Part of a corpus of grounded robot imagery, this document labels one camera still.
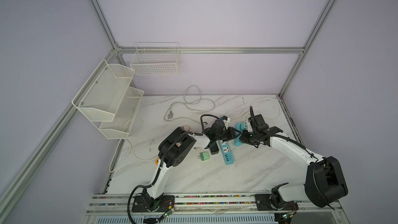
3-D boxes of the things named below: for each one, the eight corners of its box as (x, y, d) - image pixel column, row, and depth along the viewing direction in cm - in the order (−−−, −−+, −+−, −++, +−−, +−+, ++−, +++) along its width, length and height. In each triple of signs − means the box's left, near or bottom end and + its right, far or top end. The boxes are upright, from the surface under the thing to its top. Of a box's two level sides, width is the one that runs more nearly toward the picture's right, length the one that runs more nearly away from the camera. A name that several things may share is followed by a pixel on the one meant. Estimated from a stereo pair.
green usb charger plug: (197, 160, 90) (197, 158, 88) (197, 153, 93) (197, 151, 91) (209, 160, 90) (209, 158, 88) (208, 153, 93) (209, 151, 91)
